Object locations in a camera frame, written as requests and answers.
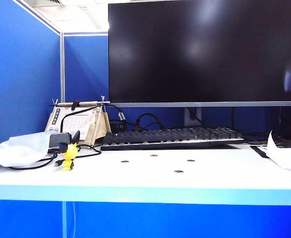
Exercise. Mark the yellow black pichu doll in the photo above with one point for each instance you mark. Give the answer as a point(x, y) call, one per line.
point(69, 153)

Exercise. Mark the silver coin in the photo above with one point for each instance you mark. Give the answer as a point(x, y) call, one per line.
point(178, 171)
point(125, 161)
point(190, 160)

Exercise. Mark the copper coin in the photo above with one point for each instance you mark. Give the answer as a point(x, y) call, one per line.
point(153, 155)

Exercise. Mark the mostly blank white paper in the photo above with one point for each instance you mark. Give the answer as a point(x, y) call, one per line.
point(284, 156)

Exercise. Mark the large black computer monitor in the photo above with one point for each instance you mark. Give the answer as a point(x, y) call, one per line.
point(197, 49)

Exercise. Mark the silver monitor stand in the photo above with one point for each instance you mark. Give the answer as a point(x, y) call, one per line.
point(191, 119)

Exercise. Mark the black mechanical keyboard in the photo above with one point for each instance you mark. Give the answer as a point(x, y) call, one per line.
point(172, 135)

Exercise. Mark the small black adapter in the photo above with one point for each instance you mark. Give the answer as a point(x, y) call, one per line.
point(115, 126)

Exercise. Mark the tan cardboard calendar stand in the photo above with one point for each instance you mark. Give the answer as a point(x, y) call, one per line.
point(99, 129)

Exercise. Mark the white desk calendar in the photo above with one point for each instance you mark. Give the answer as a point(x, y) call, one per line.
point(73, 122)

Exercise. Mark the small black box device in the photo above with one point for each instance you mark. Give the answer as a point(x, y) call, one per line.
point(58, 140)

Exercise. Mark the translucent white plastic bag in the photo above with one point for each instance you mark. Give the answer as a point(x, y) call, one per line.
point(18, 148)

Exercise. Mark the aluminium partition post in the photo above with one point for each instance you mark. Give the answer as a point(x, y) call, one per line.
point(62, 67)

